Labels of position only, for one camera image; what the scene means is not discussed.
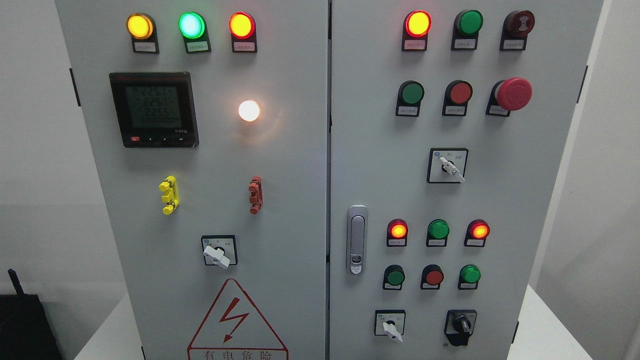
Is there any black digital power meter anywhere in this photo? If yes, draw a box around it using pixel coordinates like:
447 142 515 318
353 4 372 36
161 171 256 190
109 71 199 148

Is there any dark red buzzer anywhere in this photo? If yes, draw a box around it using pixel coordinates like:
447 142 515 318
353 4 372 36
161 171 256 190
499 10 535 51

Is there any green indicator light lower middle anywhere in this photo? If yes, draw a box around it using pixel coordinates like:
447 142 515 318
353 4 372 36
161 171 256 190
425 219 450 248

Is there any red push button upper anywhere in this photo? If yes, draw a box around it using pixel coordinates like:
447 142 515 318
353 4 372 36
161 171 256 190
441 79 473 117

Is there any red indicator light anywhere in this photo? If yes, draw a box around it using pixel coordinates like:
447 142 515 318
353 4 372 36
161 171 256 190
464 219 490 248
386 218 409 248

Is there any red terminal connector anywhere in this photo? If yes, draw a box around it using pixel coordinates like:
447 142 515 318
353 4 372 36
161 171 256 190
247 176 263 215

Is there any red push button lower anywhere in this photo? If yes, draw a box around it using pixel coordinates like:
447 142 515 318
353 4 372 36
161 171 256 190
420 264 444 290

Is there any red lit indicator top right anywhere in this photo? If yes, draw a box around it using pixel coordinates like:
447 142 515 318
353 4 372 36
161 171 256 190
401 9 432 51

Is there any grey cabinet door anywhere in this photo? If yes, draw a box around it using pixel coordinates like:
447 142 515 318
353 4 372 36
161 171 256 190
55 0 329 360
327 0 603 360

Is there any yellow terminal connector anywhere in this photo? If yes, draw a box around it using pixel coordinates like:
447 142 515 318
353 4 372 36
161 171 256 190
158 175 179 215

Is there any grey cabinet left door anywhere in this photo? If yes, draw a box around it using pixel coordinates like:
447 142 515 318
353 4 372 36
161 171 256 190
55 0 329 360

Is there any green lit indicator light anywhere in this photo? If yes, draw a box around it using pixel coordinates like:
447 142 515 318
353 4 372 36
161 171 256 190
178 11 211 54

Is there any white-handled selector switch left door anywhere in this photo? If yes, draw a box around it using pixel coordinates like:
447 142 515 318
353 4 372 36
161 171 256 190
200 234 238 269

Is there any green push button upper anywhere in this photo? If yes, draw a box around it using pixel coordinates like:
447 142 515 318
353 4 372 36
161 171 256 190
395 80 425 117

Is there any red push button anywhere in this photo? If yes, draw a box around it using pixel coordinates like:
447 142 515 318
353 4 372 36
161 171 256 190
441 79 473 117
420 264 444 290

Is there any red indicator light lower left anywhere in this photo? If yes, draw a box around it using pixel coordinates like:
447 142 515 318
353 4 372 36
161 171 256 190
386 218 409 248

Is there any green indicator light top right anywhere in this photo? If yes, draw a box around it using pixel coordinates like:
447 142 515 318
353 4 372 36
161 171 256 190
450 9 483 51

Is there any black knob selector switch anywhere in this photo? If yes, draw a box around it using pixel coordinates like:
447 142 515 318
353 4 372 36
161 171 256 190
444 309 478 347

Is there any green push button lower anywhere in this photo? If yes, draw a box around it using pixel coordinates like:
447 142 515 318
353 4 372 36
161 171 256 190
382 264 406 291

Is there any white-handled selector switch upper right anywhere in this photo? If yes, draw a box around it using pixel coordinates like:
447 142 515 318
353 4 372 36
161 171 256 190
426 147 469 183

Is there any green push button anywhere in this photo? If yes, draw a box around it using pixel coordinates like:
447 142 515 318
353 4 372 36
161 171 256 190
395 80 425 117
382 264 406 291

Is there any red emergency stop mushroom button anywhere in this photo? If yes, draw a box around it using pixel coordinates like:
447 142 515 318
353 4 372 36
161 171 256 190
486 77 533 117

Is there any red-ringed orange indicator light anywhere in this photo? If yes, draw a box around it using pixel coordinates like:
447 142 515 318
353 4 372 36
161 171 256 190
228 11 258 53

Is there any yellow indicator light top left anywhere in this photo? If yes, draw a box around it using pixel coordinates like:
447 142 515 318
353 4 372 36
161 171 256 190
126 13 159 54

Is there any red lightning warning sticker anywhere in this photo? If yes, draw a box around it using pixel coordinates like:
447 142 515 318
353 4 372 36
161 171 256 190
187 278 290 360

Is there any silver door latch handle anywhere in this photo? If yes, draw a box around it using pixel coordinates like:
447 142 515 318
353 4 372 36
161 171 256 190
346 204 369 275

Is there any red indicator light lower right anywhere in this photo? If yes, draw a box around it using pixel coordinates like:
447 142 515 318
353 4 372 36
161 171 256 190
464 219 490 248

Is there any white-handled selector switch bottom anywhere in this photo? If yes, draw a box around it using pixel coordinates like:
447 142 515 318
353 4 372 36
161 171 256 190
374 309 406 344

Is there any white-handled selector switch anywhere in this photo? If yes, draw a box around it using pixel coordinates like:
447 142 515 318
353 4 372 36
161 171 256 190
426 147 469 183
374 309 406 344

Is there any green indicator button lower right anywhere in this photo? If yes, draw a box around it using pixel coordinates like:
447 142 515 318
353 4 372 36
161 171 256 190
457 264 482 290

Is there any white glowing indicator light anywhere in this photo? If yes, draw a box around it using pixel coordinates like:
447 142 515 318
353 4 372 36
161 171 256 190
237 100 261 122

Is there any black device with antenna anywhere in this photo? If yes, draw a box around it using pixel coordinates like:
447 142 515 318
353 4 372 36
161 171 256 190
0 269 62 360

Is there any grey cabinet right door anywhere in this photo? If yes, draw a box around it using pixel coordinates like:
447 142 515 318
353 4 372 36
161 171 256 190
327 0 603 360

